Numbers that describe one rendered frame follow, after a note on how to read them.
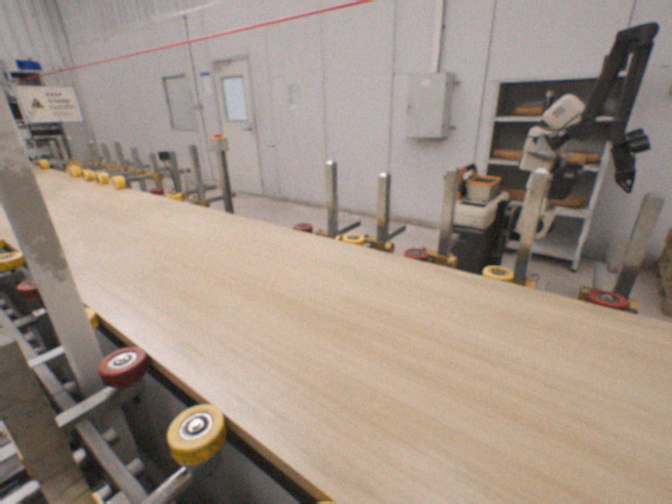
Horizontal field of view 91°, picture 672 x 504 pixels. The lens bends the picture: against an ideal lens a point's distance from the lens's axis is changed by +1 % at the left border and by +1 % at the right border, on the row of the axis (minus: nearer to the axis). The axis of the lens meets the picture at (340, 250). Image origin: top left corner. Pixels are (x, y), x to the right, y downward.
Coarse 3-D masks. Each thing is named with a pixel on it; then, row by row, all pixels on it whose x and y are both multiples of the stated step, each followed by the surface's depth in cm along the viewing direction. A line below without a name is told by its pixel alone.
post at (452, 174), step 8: (456, 168) 107; (448, 176) 108; (456, 176) 107; (448, 184) 109; (456, 184) 109; (448, 192) 109; (456, 192) 110; (448, 200) 110; (448, 208) 111; (448, 216) 112; (440, 224) 115; (448, 224) 113; (440, 232) 116; (448, 232) 114; (440, 240) 117; (448, 240) 115; (440, 248) 118; (448, 248) 117
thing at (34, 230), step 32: (0, 96) 51; (0, 128) 52; (0, 160) 52; (0, 192) 54; (32, 192) 56; (32, 224) 57; (32, 256) 58; (64, 256) 62; (64, 288) 63; (64, 320) 64; (96, 352) 70; (96, 384) 71; (128, 448) 80
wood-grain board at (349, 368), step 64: (64, 192) 206; (128, 192) 203; (128, 256) 112; (192, 256) 111; (256, 256) 110; (320, 256) 109; (384, 256) 108; (128, 320) 77; (192, 320) 77; (256, 320) 76; (320, 320) 76; (384, 320) 75; (448, 320) 75; (512, 320) 74; (576, 320) 74; (640, 320) 74; (192, 384) 59; (256, 384) 58; (320, 384) 58; (384, 384) 58; (448, 384) 58; (512, 384) 57; (576, 384) 57; (640, 384) 57; (256, 448) 50; (320, 448) 47; (384, 448) 47; (448, 448) 47; (512, 448) 47; (576, 448) 46; (640, 448) 46
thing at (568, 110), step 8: (568, 96) 161; (560, 104) 163; (568, 104) 161; (576, 104) 160; (552, 112) 166; (560, 112) 164; (568, 112) 162; (576, 112) 160; (552, 120) 167; (560, 120) 165; (568, 120) 163; (576, 120) 161; (552, 128) 169
